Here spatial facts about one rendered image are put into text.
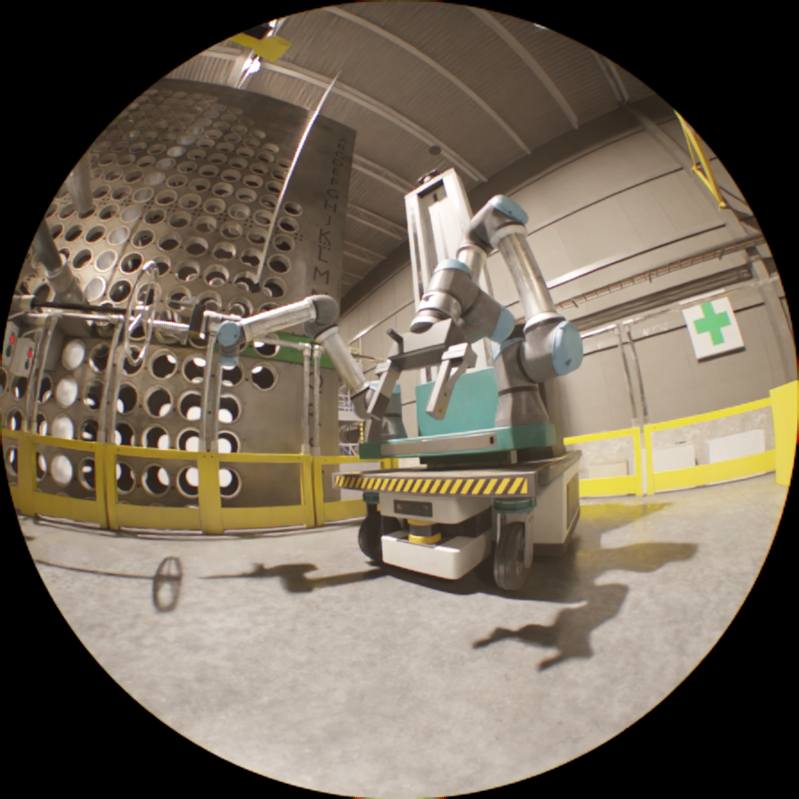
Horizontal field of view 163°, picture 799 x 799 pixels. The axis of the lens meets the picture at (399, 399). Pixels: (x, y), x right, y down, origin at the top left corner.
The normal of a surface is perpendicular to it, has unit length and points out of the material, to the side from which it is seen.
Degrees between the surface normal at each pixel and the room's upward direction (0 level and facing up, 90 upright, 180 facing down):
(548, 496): 90
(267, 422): 90
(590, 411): 90
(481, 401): 90
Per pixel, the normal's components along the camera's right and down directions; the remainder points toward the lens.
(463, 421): -0.66, -0.11
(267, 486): 0.62, -0.18
